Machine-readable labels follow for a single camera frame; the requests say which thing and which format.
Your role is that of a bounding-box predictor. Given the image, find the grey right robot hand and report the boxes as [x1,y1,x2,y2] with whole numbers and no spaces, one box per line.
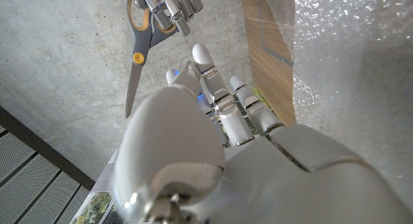
[134,0,205,37]

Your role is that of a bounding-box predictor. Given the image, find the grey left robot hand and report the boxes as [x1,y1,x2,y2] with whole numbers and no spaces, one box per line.
[112,43,413,224]

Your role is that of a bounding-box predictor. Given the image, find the orange grey handled scissors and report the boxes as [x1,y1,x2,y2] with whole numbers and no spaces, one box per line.
[125,0,179,119]

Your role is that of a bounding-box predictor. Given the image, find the clear bubble wrap sheet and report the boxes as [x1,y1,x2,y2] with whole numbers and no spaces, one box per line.
[257,0,413,215]

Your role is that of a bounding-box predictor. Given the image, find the printed forest window backdrop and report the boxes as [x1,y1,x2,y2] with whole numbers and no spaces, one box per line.
[69,85,275,224]

